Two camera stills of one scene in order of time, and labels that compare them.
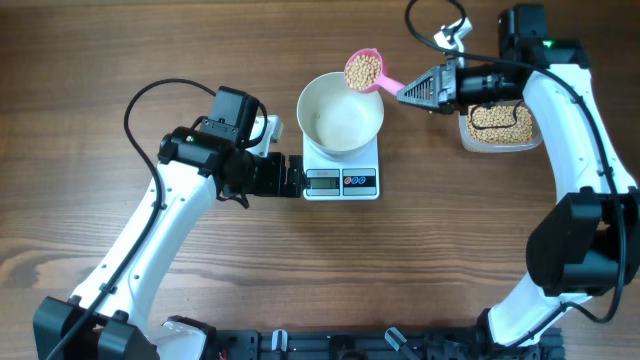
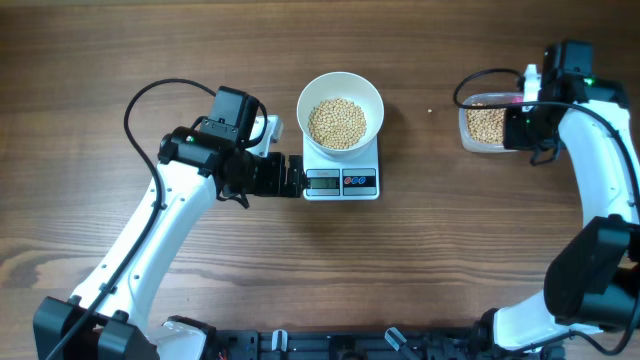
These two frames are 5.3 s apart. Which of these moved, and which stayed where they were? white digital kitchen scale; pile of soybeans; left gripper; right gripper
Moved: right gripper
Stayed: pile of soybeans; white digital kitchen scale; left gripper
